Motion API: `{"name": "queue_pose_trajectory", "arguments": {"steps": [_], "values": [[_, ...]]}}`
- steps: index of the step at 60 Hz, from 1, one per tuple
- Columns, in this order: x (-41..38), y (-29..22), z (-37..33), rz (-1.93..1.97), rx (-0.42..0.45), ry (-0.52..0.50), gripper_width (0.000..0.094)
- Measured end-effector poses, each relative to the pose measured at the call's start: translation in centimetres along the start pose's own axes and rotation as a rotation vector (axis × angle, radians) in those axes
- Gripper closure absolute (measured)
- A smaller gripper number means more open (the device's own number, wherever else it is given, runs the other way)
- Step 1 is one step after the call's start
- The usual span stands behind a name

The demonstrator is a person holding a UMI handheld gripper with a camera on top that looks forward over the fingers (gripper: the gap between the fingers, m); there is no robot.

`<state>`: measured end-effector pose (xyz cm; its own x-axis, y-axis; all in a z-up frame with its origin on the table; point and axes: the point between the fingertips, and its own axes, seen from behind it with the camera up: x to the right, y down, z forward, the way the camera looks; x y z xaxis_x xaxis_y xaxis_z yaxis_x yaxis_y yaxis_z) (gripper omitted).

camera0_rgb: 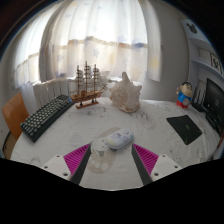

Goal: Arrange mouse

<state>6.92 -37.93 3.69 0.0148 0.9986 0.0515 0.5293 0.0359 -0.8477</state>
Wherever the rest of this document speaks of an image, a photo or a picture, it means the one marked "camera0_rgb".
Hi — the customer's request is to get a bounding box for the white cartoon-print computer mouse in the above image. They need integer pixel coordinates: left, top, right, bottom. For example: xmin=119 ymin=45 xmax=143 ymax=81
xmin=105 ymin=128 xmax=135 ymax=150

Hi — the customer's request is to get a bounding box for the white wall shelf unit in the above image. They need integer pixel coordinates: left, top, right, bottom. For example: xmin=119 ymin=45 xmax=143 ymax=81
xmin=181 ymin=18 xmax=224 ymax=84

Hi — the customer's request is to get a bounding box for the cartoon boy figurine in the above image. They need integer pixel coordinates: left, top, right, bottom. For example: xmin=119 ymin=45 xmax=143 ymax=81
xmin=175 ymin=81 xmax=194 ymax=110

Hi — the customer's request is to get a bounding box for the black monitor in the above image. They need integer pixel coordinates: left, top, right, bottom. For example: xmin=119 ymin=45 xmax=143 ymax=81
xmin=203 ymin=78 xmax=224 ymax=134

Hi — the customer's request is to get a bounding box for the orange wooden chair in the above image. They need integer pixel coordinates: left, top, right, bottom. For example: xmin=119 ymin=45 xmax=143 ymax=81
xmin=1 ymin=92 xmax=30 ymax=159

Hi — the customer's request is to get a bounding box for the sheer white star-print curtain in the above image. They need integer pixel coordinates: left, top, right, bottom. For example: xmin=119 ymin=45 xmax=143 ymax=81
xmin=12 ymin=0 xmax=162 ymax=90

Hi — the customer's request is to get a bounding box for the black keyboard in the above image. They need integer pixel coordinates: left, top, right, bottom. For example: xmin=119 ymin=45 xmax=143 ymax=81
xmin=20 ymin=94 xmax=76 ymax=144

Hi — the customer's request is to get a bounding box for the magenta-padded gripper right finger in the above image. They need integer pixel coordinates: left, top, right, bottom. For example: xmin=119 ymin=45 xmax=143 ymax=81
xmin=130 ymin=143 xmax=184 ymax=186

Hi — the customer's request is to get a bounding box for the white printed tablecloth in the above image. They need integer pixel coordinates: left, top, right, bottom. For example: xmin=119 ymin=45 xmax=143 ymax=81
xmin=9 ymin=96 xmax=221 ymax=191

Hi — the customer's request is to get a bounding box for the wooden sailing ship model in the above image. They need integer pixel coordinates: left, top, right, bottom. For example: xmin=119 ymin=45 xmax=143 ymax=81
xmin=70 ymin=60 xmax=108 ymax=110

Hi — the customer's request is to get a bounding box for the large white conch shell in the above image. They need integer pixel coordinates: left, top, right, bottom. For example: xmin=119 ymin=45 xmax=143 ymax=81
xmin=108 ymin=71 xmax=143 ymax=114

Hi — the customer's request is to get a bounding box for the black mouse pad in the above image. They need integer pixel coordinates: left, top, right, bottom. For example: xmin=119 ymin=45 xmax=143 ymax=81
xmin=166 ymin=114 xmax=203 ymax=146

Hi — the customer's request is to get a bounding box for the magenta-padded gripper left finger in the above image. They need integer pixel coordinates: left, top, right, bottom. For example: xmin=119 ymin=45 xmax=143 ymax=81
xmin=41 ymin=143 xmax=92 ymax=185

